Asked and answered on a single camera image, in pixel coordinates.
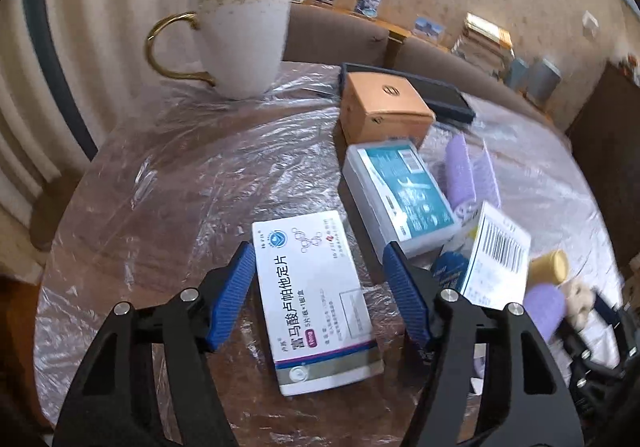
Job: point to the purple hair roller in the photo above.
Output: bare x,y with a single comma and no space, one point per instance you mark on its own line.
542,309
487,177
460,172

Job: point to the beige plush toy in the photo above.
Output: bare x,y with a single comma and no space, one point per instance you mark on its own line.
580,302

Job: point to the blue packet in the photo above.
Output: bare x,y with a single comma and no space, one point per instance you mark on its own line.
447,269

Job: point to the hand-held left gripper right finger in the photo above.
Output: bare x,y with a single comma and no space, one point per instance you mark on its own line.
405,287

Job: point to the white medicine box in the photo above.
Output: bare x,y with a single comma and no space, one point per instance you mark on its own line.
310,287

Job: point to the yellow capped bottle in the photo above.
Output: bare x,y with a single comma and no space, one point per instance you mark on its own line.
549,266

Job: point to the dark wooden cabinet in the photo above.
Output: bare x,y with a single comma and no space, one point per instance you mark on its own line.
605,137

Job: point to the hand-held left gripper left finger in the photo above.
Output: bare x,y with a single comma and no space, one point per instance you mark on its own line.
235,292

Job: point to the stack of books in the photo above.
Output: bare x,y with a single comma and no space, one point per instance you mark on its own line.
482,44

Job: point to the clear dental floss box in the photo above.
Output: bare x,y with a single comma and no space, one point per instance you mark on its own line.
400,192

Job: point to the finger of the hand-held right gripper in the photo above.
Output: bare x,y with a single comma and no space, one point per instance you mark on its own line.
602,304

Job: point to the dark flat case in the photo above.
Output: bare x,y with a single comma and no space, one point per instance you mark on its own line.
445,94

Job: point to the white box with barcode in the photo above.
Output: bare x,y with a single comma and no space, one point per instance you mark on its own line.
495,257

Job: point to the orange cardboard box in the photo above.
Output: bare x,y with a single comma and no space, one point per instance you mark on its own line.
385,102

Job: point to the wooden wall ledge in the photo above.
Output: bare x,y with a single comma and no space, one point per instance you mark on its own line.
400,34

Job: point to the grey canister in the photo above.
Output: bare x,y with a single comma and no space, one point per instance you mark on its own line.
517,74
544,79

